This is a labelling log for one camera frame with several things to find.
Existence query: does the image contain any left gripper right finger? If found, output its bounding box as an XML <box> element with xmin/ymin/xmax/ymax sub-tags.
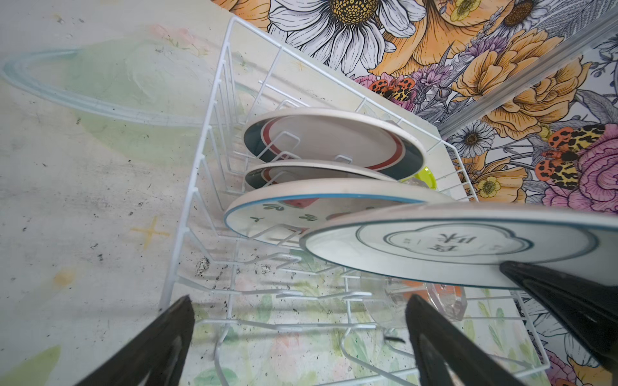
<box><xmin>405</xmin><ymin>294</ymin><xmax>522</xmax><ymax>385</ymax></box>

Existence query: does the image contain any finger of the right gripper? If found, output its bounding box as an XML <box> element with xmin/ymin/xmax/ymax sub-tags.
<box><xmin>500</xmin><ymin>262</ymin><xmax>617</xmax><ymax>372</ymax></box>

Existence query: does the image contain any orange plastic bowl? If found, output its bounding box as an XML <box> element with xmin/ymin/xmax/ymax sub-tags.
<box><xmin>402</xmin><ymin>281</ymin><xmax>465</xmax><ymax>302</ymax></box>

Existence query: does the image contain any watermelon pattern plate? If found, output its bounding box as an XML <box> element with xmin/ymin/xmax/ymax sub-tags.
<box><xmin>224</xmin><ymin>178</ymin><xmax>454</xmax><ymax>249</ymax></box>

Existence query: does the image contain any front red green rimmed plate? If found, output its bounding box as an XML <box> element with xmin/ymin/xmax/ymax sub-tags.
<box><xmin>244</xmin><ymin>159</ymin><xmax>396</xmax><ymax>189</ymax></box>

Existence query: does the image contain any white wire dish rack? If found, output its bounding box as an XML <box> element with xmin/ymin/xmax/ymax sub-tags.
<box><xmin>158</xmin><ymin>15</ymin><xmax>551</xmax><ymax>386</ymax></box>

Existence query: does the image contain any white plate green rim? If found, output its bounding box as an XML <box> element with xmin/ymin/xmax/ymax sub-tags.
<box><xmin>299</xmin><ymin>202</ymin><xmax>617</xmax><ymax>289</ymax></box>

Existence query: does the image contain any red green rimmed plate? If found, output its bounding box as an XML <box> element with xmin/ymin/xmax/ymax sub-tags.
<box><xmin>242</xmin><ymin>108</ymin><xmax>427</xmax><ymax>180</ymax></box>
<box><xmin>244</xmin><ymin>159</ymin><xmax>396</xmax><ymax>189</ymax></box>

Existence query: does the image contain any rear red green rimmed plate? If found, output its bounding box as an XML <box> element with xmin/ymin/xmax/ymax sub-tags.
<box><xmin>242</xmin><ymin>108</ymin><xmax>427</xmax><ymax>180</ymax></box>

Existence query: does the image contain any clear glass near orange bowl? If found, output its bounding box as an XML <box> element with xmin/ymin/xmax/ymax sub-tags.
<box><xmin>359</xmin><ymin>277</ymin><xmax>468</xmax><ymax>329</ymax></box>

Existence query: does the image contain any green plastic bowl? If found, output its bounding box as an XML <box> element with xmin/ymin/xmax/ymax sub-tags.
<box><xmin>400</xmin><ymin>167</ymin><xmax>437</xmax><ymax>191</ymax></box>

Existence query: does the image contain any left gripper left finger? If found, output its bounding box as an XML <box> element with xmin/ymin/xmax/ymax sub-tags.
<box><xmin>78</xmin><ymin>295</ymin><xmax>196</xmax><ymax>385</ymax></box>

